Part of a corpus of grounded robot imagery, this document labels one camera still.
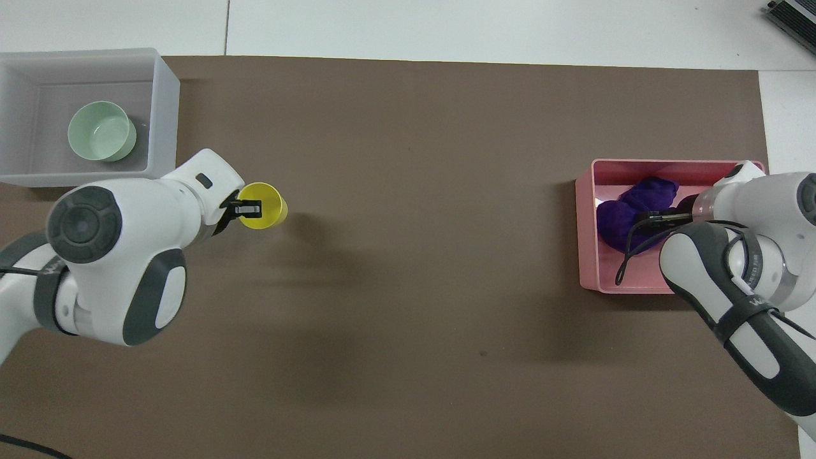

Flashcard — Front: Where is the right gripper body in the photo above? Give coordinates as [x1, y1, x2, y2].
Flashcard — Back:
[660, 194, 699, 226]

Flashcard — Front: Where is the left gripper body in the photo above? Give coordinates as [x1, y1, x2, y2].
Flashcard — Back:
[215, 195, 240, 236]

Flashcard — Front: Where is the yellow plastic cup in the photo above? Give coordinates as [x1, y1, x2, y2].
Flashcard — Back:
[237, 182, 289, 231]

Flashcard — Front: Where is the pink plastic box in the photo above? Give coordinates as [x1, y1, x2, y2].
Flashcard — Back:
[575, 159, 766, 295]

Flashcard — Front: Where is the translucent grey storage box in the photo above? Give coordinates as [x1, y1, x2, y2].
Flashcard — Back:
[0, 48, 181, 188]

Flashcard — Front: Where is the crumpled purple cloth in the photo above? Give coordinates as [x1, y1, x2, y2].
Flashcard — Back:
[596, 177, 683, 256]

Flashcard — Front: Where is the pale green cup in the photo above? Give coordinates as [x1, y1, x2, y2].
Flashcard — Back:
[68, 101, 138, 163]

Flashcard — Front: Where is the grey ribbed metal device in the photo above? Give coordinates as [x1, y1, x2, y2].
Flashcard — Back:
[762, 0, 816, 38]

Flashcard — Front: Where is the black cable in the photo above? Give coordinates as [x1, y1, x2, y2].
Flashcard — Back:
[0, 434, 72, 459]
[614, 213, 697, 286]

